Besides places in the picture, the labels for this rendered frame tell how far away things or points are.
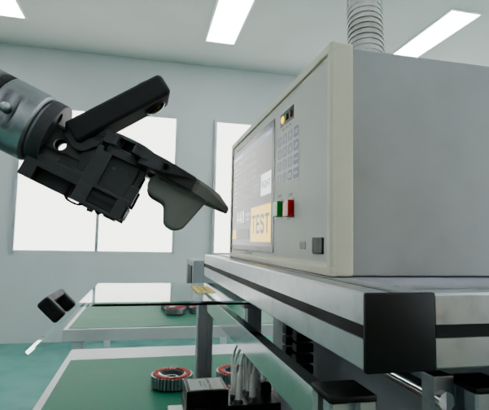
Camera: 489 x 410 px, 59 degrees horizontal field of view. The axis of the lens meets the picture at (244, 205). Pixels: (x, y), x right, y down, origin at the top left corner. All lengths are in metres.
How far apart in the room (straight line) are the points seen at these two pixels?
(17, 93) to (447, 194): 0.42
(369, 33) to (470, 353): 1.87
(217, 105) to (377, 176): 5.13
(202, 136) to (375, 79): 4.98
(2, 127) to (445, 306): 0.41
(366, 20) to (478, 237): 1.75
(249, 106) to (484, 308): 5.34
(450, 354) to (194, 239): 4.96
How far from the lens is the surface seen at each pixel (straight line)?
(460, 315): 0.30
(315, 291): 0.33
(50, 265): 5.27
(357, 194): 0.39
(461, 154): 0.45
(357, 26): 2.13
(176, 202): 0.46
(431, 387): 0.34
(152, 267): 5.18
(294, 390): 0.37
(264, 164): 0.58
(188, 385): 0.73
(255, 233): 0.61
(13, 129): 0.48
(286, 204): 0.47
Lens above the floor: 1.14
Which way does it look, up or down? 5 degrees up
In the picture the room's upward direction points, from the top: 1 degrees clockwise
